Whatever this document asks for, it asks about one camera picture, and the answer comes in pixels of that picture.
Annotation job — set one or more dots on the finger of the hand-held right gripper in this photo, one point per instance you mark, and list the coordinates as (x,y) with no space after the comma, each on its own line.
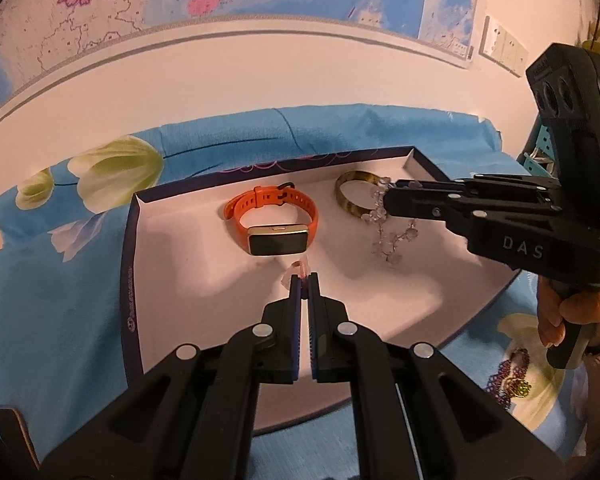
(415,203)
(505,187)

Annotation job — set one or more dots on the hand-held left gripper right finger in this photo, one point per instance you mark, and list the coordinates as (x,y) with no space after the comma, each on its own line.
(314,305)

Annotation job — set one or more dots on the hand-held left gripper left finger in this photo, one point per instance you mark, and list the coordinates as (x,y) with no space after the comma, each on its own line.
(294,305)

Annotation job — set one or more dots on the pink crystal pendant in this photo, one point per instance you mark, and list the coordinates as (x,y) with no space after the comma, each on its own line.
(295,270)

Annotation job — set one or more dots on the white tray with dark rim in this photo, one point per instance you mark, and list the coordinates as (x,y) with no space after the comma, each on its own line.
(190,260)

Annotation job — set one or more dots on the teal perforated basket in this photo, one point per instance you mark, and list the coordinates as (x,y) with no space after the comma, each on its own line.
(540,152)

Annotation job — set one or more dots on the orange smartwatch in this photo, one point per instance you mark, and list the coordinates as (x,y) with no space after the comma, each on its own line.
(277,240)

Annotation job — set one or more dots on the green mottled bangle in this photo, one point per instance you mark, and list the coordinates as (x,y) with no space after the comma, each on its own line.
(344,200)

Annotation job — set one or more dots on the blue floral blanket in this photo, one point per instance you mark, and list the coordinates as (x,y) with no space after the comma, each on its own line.
(55,285)

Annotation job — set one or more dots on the dark board with wooden edge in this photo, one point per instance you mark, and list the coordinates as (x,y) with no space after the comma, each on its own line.
(12,430)

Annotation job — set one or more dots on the white wall switch panel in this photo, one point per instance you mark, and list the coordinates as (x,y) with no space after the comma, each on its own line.
(505,45)

